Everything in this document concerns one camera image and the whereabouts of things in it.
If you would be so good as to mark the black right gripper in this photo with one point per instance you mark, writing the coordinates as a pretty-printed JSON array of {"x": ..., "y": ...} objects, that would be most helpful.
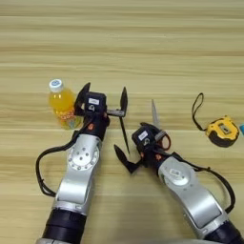
[{"x": 152, "y": 155}]

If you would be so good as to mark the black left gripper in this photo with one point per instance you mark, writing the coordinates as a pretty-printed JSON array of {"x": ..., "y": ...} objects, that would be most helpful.
[{"x": 97, "y": 125}]

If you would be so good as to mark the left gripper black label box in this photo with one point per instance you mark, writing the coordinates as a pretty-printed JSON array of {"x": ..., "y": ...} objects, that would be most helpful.
[{"x": 94, "y": 102}]

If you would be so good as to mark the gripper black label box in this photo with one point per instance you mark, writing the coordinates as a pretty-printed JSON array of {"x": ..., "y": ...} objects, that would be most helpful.
[
  {"x": 94, "y": 102},
  {"x": 144, "y": 136}
]

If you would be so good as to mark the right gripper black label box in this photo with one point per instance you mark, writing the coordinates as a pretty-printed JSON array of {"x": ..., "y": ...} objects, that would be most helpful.
[{"x": 144, "y": 136}]

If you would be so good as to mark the orange juice bottle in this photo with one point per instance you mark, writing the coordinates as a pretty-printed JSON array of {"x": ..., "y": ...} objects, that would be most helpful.
[{"x": 63, "y": 105}]

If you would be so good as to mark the yellow black tape measure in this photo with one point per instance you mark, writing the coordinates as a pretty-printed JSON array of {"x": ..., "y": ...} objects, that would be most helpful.
[{"x": 222, "y": 132}]

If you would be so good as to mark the small blue object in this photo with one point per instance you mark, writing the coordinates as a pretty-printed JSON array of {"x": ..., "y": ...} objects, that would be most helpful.
[{"x": 242, "y": 129}]

